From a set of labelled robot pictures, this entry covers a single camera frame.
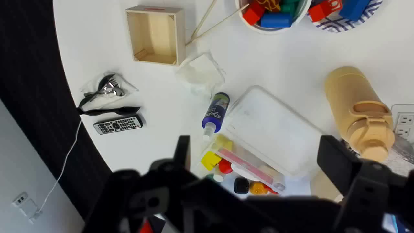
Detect blue glue bottle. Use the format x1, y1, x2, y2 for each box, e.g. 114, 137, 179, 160
201, 90, 232, 137

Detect green block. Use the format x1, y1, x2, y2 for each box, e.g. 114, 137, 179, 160
280, 0, 303, 15

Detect white tissue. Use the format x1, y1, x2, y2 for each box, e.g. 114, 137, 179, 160
174, 50, 227, 94

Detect black block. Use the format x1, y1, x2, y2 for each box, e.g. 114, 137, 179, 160
233, 176, 251, 195

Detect long pink piece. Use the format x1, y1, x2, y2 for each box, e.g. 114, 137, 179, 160
215, 147, 282, 186

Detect bowl with red blue items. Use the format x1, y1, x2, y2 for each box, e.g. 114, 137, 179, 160
307, 0, 384, 33

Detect blue block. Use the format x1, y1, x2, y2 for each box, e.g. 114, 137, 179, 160
259, 11, 295, 31
339, 0, 373, 22

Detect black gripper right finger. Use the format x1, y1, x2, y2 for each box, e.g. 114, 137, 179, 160
316, 133, 414, 233

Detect thin white cable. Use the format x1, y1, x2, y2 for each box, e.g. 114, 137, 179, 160
31, 119, 84, 218

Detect orange block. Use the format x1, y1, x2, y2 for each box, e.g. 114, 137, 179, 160
250, 180, 269, 196

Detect yellow block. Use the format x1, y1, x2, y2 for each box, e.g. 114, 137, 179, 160
199, 150, 223, 172

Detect black pen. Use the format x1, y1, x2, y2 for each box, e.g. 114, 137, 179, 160
77, 106, 143, 116

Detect white floor outlet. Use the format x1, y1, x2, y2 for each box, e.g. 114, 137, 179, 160
12, 191, 43, 221

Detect red block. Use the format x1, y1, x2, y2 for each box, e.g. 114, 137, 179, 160
308, 0, 344, 23
242, 1, 267, 26
218, 158, 234, 174

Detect white table power outlet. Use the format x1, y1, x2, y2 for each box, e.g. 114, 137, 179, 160
390, 102, 414, 140

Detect tan plastic bottle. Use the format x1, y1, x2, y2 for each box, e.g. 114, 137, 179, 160
324, 64, 397, 163

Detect white bowl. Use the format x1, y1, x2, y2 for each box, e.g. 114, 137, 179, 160
234, 0, 313, 33

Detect clear plastic bin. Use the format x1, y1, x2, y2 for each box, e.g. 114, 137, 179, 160
198, 132, 312, 198

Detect open wooden tray box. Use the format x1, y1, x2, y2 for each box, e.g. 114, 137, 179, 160
126, 4, 188, 67

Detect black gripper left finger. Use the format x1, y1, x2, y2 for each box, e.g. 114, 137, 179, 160
82, 134, 225, 233

